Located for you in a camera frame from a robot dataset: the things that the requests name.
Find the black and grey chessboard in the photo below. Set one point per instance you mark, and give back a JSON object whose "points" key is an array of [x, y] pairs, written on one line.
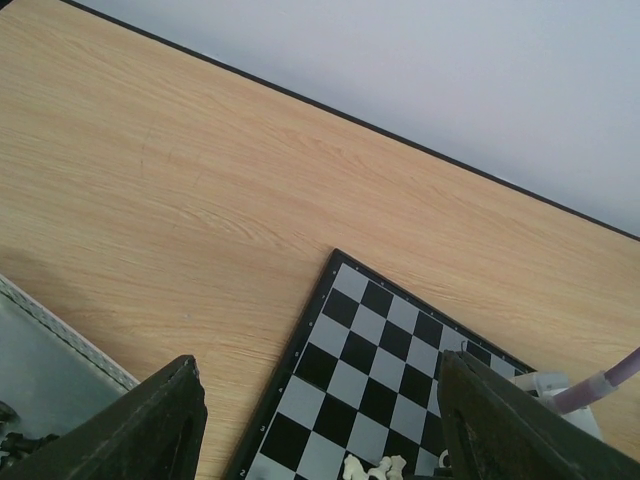
{"points": [[358, 377]]}

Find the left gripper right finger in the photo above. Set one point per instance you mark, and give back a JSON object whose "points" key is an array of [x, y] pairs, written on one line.
{"points": [[494, 430]]}

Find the pile of black chess pieces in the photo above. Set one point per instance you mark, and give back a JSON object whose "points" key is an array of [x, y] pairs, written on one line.
{"points": [[16, 446]]}

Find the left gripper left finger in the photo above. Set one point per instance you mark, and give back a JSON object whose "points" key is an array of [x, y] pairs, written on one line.
{"points": [[155, 431]]}

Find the left metal tray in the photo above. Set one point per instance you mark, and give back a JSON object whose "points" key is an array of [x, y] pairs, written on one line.
{"points": [[52, 378]]}

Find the white chess piece cluster centre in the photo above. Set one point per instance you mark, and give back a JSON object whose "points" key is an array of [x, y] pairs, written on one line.
{"points": [[389, 468]]}

